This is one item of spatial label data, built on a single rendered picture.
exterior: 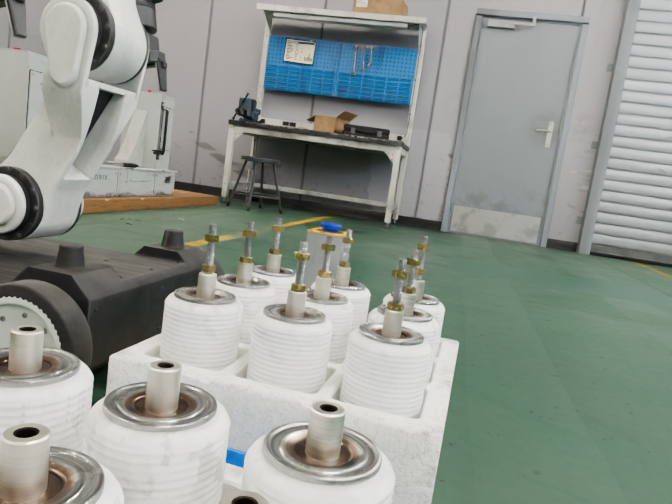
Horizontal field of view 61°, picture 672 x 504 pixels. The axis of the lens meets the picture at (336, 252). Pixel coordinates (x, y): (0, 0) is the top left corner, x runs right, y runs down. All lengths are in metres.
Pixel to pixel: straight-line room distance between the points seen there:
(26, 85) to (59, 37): 2.17
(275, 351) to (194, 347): 0.10
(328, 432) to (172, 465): 0.10
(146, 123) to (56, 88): 3.29
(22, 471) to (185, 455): 0.11
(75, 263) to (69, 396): 0.58
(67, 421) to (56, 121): 0.80
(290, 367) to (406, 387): 0.13
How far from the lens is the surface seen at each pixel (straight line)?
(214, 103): 6.38
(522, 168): 5.80
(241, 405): 0.66
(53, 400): 0.46
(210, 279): 0.72
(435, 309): 0.87
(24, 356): 0.48
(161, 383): 0.41
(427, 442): 0.62
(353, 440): 0.40
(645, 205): 5.95
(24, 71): 3.35
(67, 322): 0.93
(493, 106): 5.83
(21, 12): 1.03
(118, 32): 1.17
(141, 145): 4.41
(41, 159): 1.23
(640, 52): 6.03
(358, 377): 0.65
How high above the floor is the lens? 0.43
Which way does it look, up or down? 8 degrees down
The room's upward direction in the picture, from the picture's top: 8 degrees clockwise
